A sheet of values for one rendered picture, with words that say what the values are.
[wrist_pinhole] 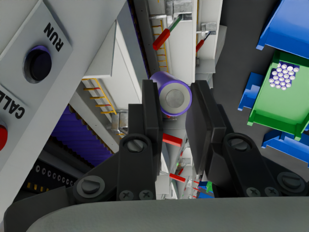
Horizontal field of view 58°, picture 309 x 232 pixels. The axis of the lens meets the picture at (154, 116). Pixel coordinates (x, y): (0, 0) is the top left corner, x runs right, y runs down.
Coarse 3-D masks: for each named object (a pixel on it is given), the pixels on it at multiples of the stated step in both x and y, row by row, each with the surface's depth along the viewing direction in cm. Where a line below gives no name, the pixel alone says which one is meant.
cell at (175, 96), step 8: (160, 72) 19; (160, 80) 15; (168, 80) 14; (176, 80) 14; (160, 88) 14; (168, 88) 14; (176, 88) 14; (184, 88) 14; (160, 96) 14; (168, 96) 13; (176, 96) 14; (184, 96) 14; (160, 104) 14; (168, 104) 14; (176, 104) 14; (184, 104) 14; (168, 112) 14; (176, 112) 14; (184, 112) 14
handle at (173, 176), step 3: (162, 171) 61; (165, 174) 61; (168, 174) 60; (171, 174) 60; (174, 174) 60; (171, 177) 60; (174, 177) 60; (177, 177) 60; (180, 177) 60; (180, 180) 59; (183, 180) 59
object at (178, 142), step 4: (164, 136) 35; (168, 136) 35; (172, 136) 35; (164, 140) 36; (168, 140) 35; (172, 140) 35; (176, 140) 35; (180, 140) 35; (172, 144) 36; (176, 144) 35; (180, 144) 35
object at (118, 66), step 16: (128, 16) 26; (112, 32) 21; (128, 32) 26; (112, 48) 20; (128, 48) 25; (96, 64) 20; (112, 64) 20; (128, 64) 27; (112, 80) 30; (128, 80) 30; (112, 96) 33; (128, 96) 33; (48, 160) 49; (80, 176) 63; (160, 176) 76; (160, 192) 75
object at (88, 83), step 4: (88, 80) 29; (84, 84) 29; (88, 84) 29; (92, 84) 30; (92, 92) 31; (96, 92) 32; (92, 96) 32; (96, 96) 32; (100, 96) 33; (96, 100) 33; (100, 100) 33; (104, 108) 35; (108, 108) 36; (108, 116) 37; (120, 136) 45
